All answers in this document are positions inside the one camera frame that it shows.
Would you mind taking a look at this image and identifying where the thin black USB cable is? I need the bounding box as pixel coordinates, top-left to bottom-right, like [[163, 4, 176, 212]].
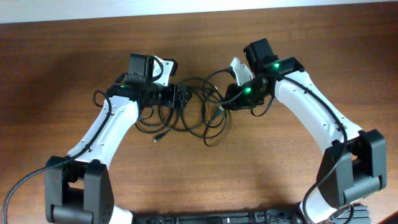
[[134, 99, 187, 143]]

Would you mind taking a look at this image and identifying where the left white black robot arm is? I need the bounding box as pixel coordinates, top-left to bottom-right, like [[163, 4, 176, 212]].
[[45, 54, 191, 223]]

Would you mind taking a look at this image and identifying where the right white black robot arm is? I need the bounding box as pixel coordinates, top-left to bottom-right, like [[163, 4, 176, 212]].
[[223, 39, 386, 223]]

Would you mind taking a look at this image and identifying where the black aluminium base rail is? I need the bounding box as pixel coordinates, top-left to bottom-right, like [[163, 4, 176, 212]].
[[132, 205, 372, 224]]

